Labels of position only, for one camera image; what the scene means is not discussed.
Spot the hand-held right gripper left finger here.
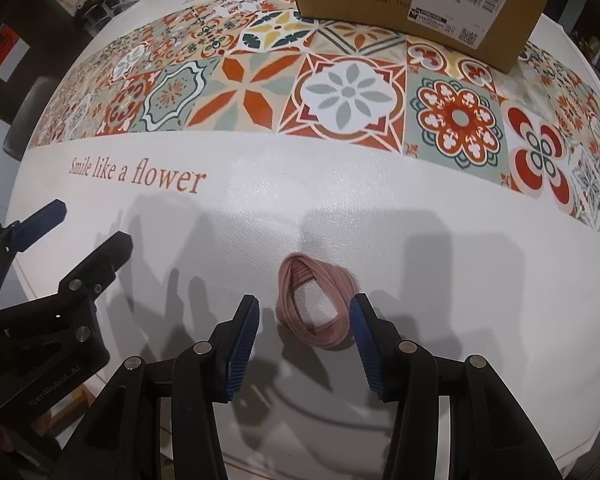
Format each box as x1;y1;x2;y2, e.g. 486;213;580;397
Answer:
60;294;261;480

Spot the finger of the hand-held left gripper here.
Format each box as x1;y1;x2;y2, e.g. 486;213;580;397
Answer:
0;198;67;282
0;231;134;357

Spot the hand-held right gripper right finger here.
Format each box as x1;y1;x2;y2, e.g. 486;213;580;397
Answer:
348;293;563;480

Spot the pink elastic headband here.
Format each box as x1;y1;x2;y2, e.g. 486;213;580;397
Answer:
275;253;356;349

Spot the brown cardboard box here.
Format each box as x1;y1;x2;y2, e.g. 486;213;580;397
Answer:
282;0;562;75

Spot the grey chair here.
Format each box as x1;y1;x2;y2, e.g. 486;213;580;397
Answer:
2;76;62;162

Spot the patterned tile-print tablecloth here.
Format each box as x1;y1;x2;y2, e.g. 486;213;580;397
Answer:
2;0;600;467

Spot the white storage rack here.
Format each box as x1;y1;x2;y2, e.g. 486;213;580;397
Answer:
71;0;127;27

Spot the red wall hanging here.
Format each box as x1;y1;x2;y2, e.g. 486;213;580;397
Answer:
0;26;32;82

